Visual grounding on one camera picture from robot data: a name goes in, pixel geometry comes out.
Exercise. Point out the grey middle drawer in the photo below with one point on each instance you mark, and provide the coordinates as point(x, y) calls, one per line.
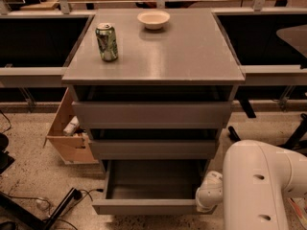
point(144, 149)

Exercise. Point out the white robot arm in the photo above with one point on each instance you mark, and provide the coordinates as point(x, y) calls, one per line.
point(256, 177)

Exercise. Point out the wooden box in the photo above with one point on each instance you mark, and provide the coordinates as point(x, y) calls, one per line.
point(73, 149)

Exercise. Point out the white bottle in box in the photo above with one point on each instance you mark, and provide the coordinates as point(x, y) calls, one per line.
point(71, 127)

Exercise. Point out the grey bottom drawer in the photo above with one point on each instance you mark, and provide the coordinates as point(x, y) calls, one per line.
point(151, 187)

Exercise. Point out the green soda can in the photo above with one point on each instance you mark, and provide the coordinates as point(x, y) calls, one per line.
point(106, 38)

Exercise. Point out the black stand leg bar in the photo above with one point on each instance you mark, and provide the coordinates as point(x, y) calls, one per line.
point(233, 134)

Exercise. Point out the black floor stand left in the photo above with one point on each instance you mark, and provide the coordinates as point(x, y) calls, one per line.
point(38, 213)

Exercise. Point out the white orange sneaker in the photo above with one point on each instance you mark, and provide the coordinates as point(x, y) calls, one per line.
point(299, 206)

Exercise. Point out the white bowl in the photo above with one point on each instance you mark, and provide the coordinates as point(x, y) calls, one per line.
point(153, 20)

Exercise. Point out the grey drawer cabinet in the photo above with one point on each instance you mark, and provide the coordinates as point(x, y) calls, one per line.
point(154, 96)

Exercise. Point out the grey drawer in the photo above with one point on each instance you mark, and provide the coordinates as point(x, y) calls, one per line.
point(144, 149)
point(151, 187)
point(152, 115)

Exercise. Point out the grey top drawer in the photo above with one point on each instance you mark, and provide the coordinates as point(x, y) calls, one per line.
point(152, 115)

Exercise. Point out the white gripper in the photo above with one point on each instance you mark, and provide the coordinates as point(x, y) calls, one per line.
point(204, 197)

